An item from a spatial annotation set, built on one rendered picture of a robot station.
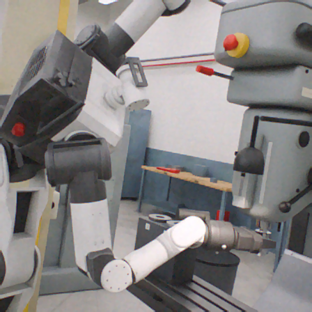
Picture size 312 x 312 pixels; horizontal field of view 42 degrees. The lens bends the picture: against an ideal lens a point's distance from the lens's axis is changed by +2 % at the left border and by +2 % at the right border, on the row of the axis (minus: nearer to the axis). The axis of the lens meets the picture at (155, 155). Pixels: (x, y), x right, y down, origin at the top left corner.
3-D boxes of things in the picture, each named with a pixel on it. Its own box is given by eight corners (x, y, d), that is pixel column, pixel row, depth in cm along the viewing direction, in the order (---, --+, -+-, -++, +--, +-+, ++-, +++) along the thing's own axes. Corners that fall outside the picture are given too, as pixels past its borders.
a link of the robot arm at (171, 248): (210, 231, 110) (173, 256, 104) (198, 240, 117) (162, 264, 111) (197, 211, 111) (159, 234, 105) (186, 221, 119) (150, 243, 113)
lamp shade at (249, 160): (231, 170, 94) (235, 144, 94) (233, 168, 101) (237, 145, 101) (262, 175, 92) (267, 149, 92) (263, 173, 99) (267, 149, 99)
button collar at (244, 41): (242, 55, 100) (246, 30, 100) (224, 57, 105) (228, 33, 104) (247, 57, 101) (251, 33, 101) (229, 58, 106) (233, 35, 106)
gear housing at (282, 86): (295, 104, 100) (302, 63, 100) (223, 102, 119) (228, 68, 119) (362, 121, 120) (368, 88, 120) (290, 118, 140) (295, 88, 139)
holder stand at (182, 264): (170, 284, 143) (178, 228, 142) (131, 263, 159) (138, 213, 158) (193, 279, 151) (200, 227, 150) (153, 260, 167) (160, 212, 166)
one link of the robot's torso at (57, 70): (-38, 154, 106) (48, 88, 87) (-2, 70, 127) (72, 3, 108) (55, 203, 122) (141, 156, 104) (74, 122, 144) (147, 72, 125)
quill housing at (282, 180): (276, 227, 105) (297, 106, 104) (219, 208, 122) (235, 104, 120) (317, 226, 117) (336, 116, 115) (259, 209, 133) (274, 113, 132)
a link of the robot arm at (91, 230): (88, 303, 93) (79, 206, 92) (71, 287, 104) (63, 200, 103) (134, 289, 98) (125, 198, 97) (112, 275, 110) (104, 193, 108)
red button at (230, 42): (231, 49, 99) (234, 32, 99) (219, 50, 102) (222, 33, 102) (240, 51, 101) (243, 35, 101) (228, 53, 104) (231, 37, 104)
